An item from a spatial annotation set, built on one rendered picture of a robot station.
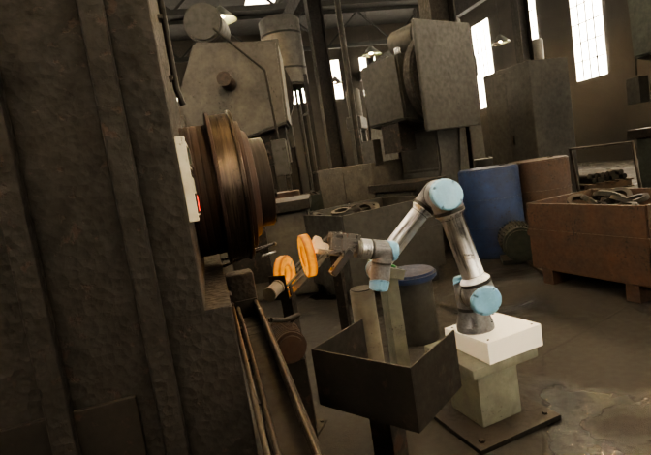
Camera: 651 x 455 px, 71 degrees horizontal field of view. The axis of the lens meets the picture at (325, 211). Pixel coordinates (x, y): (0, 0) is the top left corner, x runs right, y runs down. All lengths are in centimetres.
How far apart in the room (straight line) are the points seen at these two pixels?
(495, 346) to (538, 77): 461
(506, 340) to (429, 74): 336
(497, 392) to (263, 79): 311
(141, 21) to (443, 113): 409
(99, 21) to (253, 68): 325
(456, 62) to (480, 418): 386
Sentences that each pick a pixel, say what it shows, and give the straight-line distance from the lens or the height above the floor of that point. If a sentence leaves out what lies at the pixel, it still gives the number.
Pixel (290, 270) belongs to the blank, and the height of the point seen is 71.
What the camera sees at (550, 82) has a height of 171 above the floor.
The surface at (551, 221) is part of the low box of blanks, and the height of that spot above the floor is 49.
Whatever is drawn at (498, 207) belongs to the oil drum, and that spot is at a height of 50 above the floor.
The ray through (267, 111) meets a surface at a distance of 415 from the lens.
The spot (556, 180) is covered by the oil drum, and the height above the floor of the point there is 66.
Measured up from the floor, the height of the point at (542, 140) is 105.
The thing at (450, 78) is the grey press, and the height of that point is 183.
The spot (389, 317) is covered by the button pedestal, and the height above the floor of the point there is 34.
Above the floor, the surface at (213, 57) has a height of 221.
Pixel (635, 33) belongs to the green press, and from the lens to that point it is 646.
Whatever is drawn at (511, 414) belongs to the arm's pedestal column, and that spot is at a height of 3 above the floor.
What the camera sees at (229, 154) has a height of 120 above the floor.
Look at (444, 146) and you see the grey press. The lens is 528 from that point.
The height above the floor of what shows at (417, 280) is 41.
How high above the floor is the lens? 113
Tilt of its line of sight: 5 degrees down
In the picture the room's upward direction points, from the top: 9 degrees counter-clockwise
